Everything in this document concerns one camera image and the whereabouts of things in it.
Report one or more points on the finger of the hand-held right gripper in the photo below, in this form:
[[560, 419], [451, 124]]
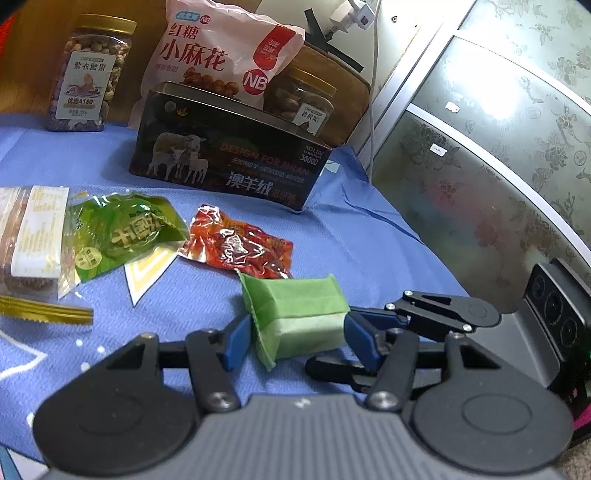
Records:
[[438, 308], [332, 369]]

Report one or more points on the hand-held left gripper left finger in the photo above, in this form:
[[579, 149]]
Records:
[[238, 337]]

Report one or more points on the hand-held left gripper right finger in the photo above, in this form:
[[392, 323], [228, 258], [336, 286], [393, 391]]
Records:
[[364, 341]]

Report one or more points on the light green snack packet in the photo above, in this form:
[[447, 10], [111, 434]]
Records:
[[295, 314]]

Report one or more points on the red snack packet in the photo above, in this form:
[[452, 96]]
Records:
[[235, 244]]

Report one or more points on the clear green snack packet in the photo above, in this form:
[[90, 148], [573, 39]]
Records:
[[124, 230]]

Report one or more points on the dark tin box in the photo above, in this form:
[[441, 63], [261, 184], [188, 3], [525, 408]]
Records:
[[231, 157]]

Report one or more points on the gold striped snack packet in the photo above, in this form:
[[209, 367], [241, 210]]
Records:
[[46, 310]]

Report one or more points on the brown cake packet white label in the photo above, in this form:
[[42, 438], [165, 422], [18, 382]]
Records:
[[37, 230]]

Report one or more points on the blue printed blanket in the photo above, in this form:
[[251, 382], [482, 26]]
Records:
[[346, 240]]

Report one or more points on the frosted glass sliding door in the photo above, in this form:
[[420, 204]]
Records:
[[485, 161]]

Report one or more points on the brown headboard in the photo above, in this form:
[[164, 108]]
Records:
[[351, 101]]

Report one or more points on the pecan jar with gold lid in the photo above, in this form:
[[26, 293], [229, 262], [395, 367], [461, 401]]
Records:
[[300, 99]]

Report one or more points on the black tape cross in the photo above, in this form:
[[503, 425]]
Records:
[[341, 53]]

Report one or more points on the pink snack bag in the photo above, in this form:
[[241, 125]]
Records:
[[198, 50]]

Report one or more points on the cashew jar with gold lid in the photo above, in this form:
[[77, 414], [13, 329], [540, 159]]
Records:
[[87, 78]]

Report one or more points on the white power adapter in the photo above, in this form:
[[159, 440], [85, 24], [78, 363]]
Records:
[[353, 16]]

